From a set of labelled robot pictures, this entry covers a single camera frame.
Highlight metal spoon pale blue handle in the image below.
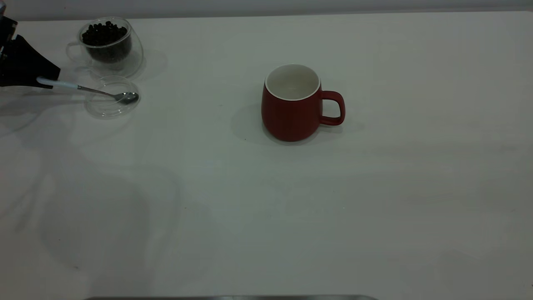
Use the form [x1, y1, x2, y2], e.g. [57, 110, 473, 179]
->
[36, 76, 139, 105]

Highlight clear glass cup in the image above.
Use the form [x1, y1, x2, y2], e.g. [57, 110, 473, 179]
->
[66, 17, 144, 80]

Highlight dark coffee beans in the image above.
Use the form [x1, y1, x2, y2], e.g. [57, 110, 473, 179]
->
[81, 21, 133, 64]

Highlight small clear glass dish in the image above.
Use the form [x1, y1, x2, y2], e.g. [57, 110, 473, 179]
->
[85, 75, 141, 120]

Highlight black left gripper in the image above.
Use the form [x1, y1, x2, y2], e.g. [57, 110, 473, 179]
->
[0, 16, 61, 89]

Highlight red ceramic mug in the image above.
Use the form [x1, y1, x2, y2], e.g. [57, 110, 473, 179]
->
[262, 63, 346, 142]

